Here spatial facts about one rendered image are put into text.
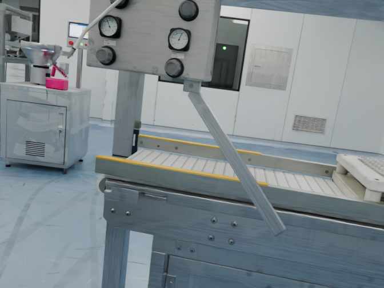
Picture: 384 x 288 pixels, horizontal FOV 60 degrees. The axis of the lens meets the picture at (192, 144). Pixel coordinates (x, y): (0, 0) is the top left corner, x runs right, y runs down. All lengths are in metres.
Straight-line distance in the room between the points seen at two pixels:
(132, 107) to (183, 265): 0.44
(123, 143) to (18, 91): 2.38
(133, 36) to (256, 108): 5.27
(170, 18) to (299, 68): 5.41
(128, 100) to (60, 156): 2.31
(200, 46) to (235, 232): 0.36
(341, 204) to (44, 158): 2.88
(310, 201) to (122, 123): 0.56
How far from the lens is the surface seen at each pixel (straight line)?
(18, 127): 3.33
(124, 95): 0.96
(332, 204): 0.67
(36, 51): 3.38
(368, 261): 0.74
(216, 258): 0.76
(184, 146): 0.91
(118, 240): 1.08
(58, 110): 3.15
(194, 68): 0.59
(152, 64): 0.60
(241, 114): 5.80
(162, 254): 0.77
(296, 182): 0.84
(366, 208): 0.69
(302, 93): 5.99
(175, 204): 0.67
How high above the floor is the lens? 1.04
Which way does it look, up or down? 12 degrees down
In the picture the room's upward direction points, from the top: 7 degrees clockwise
